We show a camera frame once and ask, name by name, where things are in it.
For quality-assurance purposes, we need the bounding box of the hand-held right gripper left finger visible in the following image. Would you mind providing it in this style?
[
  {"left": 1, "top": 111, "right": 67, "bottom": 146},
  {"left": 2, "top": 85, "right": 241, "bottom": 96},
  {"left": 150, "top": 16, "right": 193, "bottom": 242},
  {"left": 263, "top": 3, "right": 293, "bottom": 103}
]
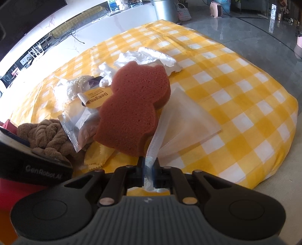
[{"left": 62, "top": 156, "right": 145, "bottom": 207}]

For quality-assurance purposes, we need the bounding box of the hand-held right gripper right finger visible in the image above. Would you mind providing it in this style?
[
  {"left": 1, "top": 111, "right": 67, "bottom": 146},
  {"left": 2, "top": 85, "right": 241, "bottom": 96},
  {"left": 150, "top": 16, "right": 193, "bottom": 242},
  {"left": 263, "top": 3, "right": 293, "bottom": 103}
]
[{"left": 153, "top": 158, "right": 234, "bottom": 205}]

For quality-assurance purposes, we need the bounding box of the silver wet wipes packet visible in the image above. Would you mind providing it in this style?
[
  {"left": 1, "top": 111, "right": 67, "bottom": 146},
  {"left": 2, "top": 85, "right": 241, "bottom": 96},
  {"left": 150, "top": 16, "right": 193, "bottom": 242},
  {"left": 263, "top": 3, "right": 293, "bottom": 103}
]
[{"left": 58, "top": 87, "right": 114, "bottom": 152}]

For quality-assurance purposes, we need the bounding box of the clear plastic zip bag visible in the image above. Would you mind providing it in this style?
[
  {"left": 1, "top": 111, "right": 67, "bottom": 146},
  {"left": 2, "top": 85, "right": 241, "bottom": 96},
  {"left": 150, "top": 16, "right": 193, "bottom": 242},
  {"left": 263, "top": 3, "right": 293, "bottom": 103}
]
[{"left": 142, "top": 86, "right": 223, "bottom": 192}]

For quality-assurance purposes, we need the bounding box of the brown knit plush towel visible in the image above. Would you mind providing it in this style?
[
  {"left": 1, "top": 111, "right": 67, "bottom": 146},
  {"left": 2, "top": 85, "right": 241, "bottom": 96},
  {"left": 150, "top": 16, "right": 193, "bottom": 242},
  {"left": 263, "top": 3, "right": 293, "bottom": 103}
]
[{"left": 17, "top": 119, "right": 87, "bottom": 163}]

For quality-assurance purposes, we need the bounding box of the red cardboard box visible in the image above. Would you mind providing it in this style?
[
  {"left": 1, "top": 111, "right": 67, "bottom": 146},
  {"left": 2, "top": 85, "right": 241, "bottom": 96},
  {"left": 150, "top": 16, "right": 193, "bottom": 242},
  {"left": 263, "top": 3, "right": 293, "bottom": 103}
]
[{"left": 0, "top": 119, "right": 48, "bottom": 245}]

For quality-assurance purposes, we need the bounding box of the brown bear-shaped sponge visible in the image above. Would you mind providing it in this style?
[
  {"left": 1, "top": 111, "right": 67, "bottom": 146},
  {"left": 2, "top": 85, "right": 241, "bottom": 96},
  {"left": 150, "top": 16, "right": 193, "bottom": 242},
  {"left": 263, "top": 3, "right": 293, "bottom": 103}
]
[{"left": 94, "top": 60, "right": 172, "bottom": 157}]

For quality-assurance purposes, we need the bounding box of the crumpled white tissue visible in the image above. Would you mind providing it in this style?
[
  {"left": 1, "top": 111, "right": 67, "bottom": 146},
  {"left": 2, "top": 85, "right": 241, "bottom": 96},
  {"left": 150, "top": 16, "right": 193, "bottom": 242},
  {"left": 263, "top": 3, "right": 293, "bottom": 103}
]
[{"left": 98, "top": 62, "right": 118, "bottom": 88}]

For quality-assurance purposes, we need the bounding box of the yellow checked tablecloth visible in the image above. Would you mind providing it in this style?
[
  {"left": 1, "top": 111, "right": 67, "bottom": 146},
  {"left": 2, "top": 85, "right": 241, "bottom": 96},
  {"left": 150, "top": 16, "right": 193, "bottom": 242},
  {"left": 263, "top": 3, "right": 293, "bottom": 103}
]
[{"left": 7, "top": 20, "right": 299, "bottom": 189}]

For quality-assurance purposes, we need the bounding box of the white diaper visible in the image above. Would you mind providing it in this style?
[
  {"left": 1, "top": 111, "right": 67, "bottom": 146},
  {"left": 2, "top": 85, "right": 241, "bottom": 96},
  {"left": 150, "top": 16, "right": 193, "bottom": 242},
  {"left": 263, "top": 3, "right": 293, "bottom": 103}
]
[{"left": 114, "top": 47, "right": 183, "bottom": 76}]

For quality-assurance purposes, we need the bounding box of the woven basket bag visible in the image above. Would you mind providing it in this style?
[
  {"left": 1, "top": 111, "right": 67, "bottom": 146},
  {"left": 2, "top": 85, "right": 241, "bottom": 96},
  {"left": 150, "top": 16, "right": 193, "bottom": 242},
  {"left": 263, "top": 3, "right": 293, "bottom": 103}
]
[{"left": 176, "top": 3, "right": 192, "bottom": 22}]

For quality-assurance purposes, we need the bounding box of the silver trash can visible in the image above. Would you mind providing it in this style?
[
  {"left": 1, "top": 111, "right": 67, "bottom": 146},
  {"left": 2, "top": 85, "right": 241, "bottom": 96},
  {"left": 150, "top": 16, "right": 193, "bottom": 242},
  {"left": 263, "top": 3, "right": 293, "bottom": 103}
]
[{"left": 152, "top": 0, "right": 179, "bottom": 23}]

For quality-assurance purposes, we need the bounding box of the pink space heater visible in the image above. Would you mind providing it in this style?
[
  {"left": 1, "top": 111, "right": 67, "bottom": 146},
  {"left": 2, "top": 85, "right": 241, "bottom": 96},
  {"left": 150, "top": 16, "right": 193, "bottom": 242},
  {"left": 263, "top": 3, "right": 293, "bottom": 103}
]
[{"left": 210, "top": 1, "right": 225, "bottom": 18}]

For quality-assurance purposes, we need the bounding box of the white carton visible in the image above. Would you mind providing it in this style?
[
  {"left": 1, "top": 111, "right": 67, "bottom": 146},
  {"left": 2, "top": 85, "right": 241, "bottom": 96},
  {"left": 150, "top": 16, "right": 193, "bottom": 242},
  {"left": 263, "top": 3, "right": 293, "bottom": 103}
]
[{"left": 269, "top": 5, "right": 278, "bottom": 22}]

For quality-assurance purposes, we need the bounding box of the black cable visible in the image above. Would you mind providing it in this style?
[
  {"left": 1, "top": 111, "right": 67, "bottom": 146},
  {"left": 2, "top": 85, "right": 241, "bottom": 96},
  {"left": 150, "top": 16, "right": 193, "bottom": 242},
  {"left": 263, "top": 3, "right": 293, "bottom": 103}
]
[{"left": 70, "top": 26, "right": 86, "bottom": 45}]

